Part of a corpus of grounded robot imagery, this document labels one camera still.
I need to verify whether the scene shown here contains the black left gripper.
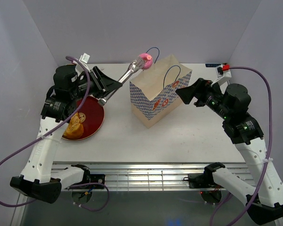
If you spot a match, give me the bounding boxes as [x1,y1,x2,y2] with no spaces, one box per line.
[70,66,123,101]

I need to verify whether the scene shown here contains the blue right corner label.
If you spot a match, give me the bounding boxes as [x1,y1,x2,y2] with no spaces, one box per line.
[205,63,222,68]

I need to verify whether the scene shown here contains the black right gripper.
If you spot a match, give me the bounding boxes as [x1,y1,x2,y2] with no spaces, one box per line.
[175,78,232,120]

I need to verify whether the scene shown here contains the pink fake donut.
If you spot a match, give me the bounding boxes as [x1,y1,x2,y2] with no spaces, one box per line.
[137,53,153,70]

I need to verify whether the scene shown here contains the dark red round plate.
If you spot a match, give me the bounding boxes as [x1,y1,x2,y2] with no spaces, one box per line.
[64,97,105,141]

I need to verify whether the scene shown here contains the aluminium front rail frame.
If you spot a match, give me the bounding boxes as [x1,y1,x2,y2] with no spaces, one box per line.
[51,161,255,193]

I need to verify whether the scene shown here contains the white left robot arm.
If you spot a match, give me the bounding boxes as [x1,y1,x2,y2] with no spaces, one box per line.
[10,55,152,203]

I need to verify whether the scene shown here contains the blue patterned paper bag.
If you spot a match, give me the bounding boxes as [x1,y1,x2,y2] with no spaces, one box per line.
[130,54,192,129]

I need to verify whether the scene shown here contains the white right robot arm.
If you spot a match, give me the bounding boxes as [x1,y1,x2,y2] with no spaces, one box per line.
[176,78,283,225]

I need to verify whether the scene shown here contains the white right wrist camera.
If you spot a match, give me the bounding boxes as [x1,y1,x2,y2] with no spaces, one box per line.
[212,64,232,86]

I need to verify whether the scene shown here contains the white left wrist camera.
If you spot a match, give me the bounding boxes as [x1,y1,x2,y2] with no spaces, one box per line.
[79,53,90,64]

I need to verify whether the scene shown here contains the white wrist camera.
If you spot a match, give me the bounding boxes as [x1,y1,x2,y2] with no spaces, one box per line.
[212,64,232,86]
[79,53,90,64]

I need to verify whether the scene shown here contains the large round fake bread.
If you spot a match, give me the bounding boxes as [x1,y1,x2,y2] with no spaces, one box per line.
[63,113,84,140]

